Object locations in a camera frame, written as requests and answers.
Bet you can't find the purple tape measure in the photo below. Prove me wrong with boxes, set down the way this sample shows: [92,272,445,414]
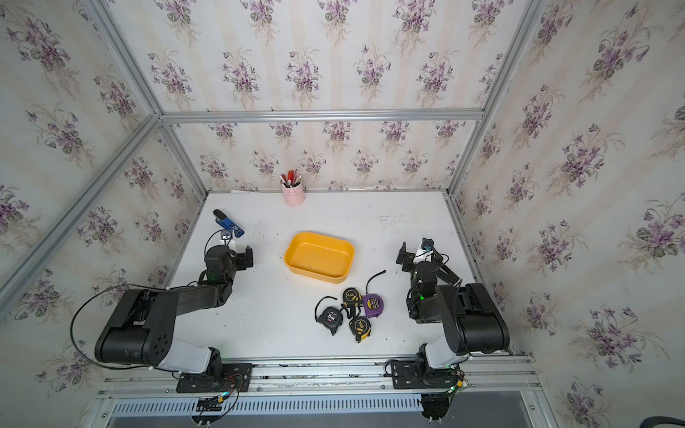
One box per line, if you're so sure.
[362,270,386,319]

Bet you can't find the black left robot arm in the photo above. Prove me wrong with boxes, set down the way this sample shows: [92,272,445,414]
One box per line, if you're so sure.
[95,245,254,380]

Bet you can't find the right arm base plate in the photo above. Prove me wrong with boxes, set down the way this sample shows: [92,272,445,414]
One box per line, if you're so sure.
[384,360,465,393]

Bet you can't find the red pens in cup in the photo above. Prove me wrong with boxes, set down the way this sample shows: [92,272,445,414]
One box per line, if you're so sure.
[280,169,303,188]

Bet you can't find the pink pen holder cup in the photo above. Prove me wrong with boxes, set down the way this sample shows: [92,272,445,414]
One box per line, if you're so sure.
[282,183,305,207]

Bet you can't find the aluminium mounting rail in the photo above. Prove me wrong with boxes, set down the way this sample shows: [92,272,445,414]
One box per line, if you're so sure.
[82,354,558,427]

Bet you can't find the blue black stapler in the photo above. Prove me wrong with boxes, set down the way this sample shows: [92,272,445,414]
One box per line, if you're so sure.
[212,210,244,238]

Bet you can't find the yellow storage tray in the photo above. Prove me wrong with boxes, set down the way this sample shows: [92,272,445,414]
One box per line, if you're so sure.
[283,232,355,284]

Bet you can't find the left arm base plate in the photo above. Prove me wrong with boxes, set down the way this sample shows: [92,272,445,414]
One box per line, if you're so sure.
[175,363,254,393]

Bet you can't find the small circuit board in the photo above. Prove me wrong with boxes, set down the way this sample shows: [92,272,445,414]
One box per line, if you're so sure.
[196,398,224,413]

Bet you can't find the black grey tape measure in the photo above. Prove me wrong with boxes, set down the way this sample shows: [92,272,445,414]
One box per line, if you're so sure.
[314,296,344,336]

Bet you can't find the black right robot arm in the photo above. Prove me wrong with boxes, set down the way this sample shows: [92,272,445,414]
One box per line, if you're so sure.
[396,238,510,382]

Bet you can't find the black yellow tape measure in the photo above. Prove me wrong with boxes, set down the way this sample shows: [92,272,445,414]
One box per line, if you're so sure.
[342,287,363,310]
[349,316,371,343]

